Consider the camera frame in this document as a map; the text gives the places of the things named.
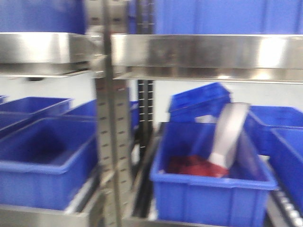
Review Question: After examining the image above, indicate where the blue bin upper right shelf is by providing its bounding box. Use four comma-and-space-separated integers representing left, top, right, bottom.
151, 0, 303, 35

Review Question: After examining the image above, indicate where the blue bin shelf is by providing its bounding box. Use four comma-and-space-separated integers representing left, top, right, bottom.
151, 0, 303, 35
0, 0, 86, 34

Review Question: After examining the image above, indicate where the steel left shelf board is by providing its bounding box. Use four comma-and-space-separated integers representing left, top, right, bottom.
0, 32, 106, 78

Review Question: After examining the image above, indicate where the blue bin upper left shelf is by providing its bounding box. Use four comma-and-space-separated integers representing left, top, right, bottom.
0, 0, 86, 34

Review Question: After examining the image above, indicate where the tilted blue bin behind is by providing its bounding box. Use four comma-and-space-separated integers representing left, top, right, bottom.
168, 82, 231, 122

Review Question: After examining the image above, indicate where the red mesh cloth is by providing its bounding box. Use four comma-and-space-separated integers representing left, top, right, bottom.
167, 155, 229, 178

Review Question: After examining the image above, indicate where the blue bin lower left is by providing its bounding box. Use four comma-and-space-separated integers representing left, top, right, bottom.
0, 118, 98, 210

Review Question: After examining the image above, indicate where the blue bin with red cloth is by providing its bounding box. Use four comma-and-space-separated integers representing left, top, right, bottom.
150, 122, 277, 227

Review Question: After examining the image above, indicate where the blue bin right rear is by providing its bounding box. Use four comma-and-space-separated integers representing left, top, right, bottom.
244, 105, 303, 156

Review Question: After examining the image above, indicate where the blue bin far right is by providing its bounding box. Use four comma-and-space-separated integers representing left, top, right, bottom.
269, 129, 303, 214

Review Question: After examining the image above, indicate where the blue bin left rear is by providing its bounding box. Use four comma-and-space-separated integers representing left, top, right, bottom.
0, 96, 72, 138

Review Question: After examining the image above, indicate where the black perforated rear post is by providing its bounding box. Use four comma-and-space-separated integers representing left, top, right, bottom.
137, 80, 153, 160

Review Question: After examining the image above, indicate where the perforated steel upright post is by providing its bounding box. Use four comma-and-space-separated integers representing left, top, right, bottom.
85, 0, 130, 227

